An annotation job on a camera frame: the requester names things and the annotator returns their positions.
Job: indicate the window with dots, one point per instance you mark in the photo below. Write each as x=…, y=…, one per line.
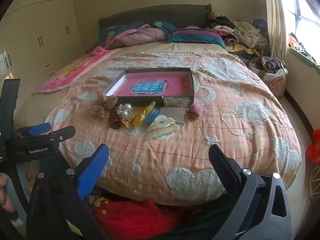
x=307, y=5

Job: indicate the brown hair clip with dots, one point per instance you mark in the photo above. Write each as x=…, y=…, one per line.
x=114, y=120

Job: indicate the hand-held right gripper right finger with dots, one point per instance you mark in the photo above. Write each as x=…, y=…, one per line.
x=225, y=166

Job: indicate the floral basket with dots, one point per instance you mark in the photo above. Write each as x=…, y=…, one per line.
x=276, y=87

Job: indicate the pile of clothes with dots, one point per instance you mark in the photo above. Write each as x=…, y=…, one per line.
x=242, y=35

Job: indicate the dark cloth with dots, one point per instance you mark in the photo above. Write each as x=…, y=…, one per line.
x=200, y=226

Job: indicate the purple striped pillow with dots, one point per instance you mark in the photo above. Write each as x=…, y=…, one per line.
x=197, y=36

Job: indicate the cream curtain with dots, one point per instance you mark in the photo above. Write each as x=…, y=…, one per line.
x=277, y=17

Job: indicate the cream wardrobe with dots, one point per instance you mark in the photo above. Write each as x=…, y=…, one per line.
x=37, y=30

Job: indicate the green windowsill cloth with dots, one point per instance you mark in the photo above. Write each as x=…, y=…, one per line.
x=305, y=56

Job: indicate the pink cartoon blanket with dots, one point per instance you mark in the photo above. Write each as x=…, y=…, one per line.
x=75, y=70

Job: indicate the peach quilt with white clouds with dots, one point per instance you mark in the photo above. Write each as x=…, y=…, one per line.
x=200, y=142

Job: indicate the shallow box with pink inside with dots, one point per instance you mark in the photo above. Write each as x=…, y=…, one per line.
x=175, y=85

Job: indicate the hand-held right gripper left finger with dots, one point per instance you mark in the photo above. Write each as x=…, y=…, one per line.
x=92, y=172

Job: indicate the beige bed sheet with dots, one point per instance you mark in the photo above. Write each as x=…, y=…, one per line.
x=160, y=48

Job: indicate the person's left hand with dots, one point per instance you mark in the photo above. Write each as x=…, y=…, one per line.
x=3, y=200

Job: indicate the pearl hair clip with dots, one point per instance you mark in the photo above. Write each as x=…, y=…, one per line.
x=128, y=108

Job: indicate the red garment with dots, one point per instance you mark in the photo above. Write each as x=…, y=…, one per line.
x=137, y=220

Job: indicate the white hair claw clip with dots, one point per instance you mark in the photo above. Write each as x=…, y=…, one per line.
x=162, y=127

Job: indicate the pink and blue floral duvet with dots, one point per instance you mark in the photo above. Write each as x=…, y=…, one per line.
x=140, y=35

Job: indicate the dark headboard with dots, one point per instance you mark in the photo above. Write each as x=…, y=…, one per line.
x=150, y=13

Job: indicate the dotted sheer bow scrunchie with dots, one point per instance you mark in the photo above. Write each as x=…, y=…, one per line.
x=105, y=102

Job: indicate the blue hair accessory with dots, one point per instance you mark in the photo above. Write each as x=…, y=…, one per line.
x=152, y=117

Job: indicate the red plastic bag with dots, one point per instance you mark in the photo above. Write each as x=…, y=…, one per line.
x=315, y=147

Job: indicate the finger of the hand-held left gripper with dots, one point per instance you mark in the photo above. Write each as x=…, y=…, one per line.
x=40, y=128
x=62, y=133

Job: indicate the clear plastic packet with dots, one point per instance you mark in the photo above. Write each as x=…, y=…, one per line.
x=175, y=101

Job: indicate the small pink hair clip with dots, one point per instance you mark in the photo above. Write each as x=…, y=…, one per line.
x=195, y=109

